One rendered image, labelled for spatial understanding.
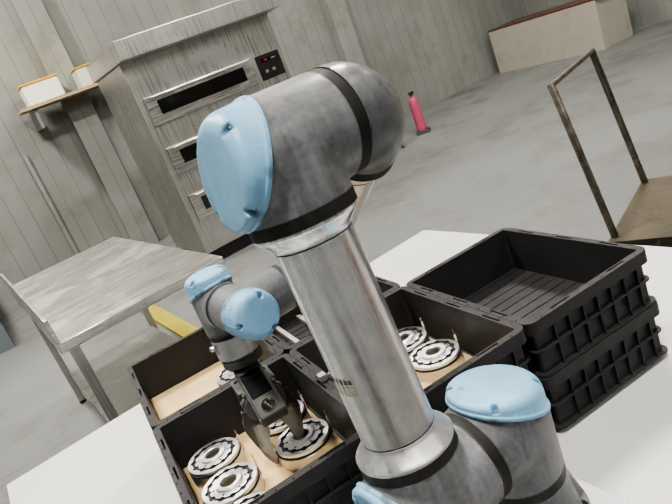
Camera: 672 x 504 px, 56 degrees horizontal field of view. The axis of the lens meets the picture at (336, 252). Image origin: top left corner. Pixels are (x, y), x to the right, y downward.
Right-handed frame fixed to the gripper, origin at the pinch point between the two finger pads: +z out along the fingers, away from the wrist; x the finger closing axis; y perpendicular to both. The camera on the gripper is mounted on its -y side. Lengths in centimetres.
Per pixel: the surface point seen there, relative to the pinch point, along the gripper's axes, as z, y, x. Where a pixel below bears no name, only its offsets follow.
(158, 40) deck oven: -116, 471, -92
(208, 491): -0.9, 0.8, 14.8
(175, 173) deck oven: -8, 489, -61
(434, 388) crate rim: -8.0, -18.8, -22.4
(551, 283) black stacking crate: 2, 7, -67
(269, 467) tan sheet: 2.0, 2.1, 4.0
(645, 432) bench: 15, -27, -52
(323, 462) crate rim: -7.8, -19.8, -2.0
